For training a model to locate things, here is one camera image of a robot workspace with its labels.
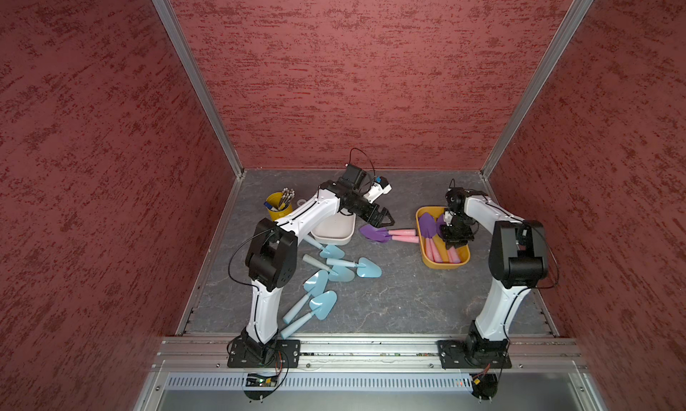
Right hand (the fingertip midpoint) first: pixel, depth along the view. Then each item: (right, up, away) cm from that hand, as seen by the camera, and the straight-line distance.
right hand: (452, 247), depth 93 cm
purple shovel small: (-1, -2, -3) cm, 4 cm away
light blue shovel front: (-49, -12, -6) cm, 51 cm away
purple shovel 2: (-16, +3, +2) cm, 16 cm away
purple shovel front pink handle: (-8, 0, 0) cm, 8 cm away
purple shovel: (-26, +4, +7) cm, 27 cm away
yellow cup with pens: (-63, +16, +3) cm, 65 cm away
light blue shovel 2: (-41, -8, -3) cm, 42 cm away
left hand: (-26, +10, -7) cm, 29 cm away
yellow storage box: (-3, +12, +10) cm, 16 cm away
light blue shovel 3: (-31, -6, -3) cm, 32 cm away
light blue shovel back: (-45, -2, +2) cm, 45 cm away
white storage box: (-41, +6, +4) cm, 42 cm away
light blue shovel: (-46, -17, -10) cm, 50 cm away
